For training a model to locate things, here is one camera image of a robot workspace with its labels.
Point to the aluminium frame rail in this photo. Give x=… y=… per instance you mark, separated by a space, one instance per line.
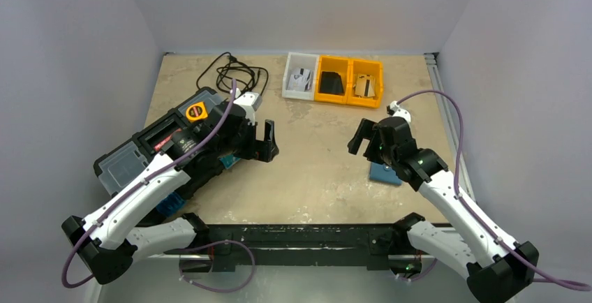
x=449 y=117

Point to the yellow tape measure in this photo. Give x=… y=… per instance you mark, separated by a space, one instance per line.
x=196 y=112

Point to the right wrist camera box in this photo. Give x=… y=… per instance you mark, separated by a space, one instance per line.
x=395 y=110

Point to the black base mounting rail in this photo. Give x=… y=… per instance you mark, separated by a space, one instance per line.
x=378 y=246

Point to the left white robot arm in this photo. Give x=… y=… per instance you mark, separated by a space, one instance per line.
x=109 y=241

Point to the blue card holder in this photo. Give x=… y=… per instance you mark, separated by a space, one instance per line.
x=384 y=174

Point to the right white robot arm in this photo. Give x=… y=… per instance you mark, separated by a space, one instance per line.
x=494 y=264

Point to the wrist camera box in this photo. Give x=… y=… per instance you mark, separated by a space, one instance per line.
x=395 y=110
x=250 y=100

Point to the white plastic bin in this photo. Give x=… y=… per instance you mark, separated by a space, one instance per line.
x=300 y=60

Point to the left yellow plastic bin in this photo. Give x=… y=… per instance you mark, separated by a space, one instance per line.
x=340 y=65

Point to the yellow plastic bin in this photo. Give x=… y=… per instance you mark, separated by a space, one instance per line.
x=340 y=65
x=371 y=67

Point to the black cards in bin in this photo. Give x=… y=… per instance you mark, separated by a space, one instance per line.
x=331 y=83

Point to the white cards in bin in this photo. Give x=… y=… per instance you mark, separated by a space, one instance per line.
x=299 y=80

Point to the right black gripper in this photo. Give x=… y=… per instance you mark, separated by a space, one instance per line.
x=373 y=137

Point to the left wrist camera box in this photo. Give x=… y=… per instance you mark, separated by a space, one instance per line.
x=250 y=100

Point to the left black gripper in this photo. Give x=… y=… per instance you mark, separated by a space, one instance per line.
x=258 y=149

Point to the black tool box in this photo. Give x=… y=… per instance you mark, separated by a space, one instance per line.
x=116 y=169

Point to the right yellow plastic bin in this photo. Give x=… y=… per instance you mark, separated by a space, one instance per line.
x=371 y=67

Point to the gold cards in bin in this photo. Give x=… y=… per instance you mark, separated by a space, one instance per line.
x=364 y=85

